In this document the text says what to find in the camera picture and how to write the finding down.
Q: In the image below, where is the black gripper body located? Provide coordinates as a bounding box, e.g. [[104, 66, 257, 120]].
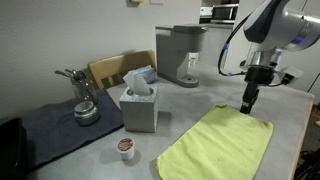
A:
[[243, 66, 274, 104]]

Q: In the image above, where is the yellow microfiber cloth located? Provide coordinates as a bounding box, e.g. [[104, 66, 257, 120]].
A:
[[155, 105, 273, 180]]

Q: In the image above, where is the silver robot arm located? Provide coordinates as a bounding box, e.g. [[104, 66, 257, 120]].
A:
[[240, 0, 320, 114]]

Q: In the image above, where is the microwave oven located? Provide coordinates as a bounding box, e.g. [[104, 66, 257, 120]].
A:
[[211, 4, 239, 24]]

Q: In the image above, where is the grey pod coffee machine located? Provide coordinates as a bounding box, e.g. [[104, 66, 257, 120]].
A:
[[155, 25, 207, 88]]

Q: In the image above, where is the blue face mask pack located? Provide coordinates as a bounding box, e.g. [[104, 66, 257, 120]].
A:
[[132, 65, 155, 84]]

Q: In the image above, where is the grey tissue box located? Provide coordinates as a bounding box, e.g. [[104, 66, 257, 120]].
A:
[[119, 71, 159, 133]]

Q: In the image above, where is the coffee pod near tissue box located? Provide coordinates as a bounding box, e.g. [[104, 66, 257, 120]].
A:
[[117, 137, 135, 160]]

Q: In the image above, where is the wooden chair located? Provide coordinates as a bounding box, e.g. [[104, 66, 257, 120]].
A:
[[88, 50, 156, 89]]

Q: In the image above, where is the small metal tin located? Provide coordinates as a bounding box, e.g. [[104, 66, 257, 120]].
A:
[[74, 101, 100, 126]]

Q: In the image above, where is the dark blue place mat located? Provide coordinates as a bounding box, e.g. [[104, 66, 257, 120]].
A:
[[21, 90, 123, 169]]

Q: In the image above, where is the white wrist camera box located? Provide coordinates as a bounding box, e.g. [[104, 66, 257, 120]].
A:
[[276, 66, 303, 85]]

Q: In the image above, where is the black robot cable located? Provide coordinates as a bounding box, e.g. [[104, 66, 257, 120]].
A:
[[217, 14, 249, 77]]

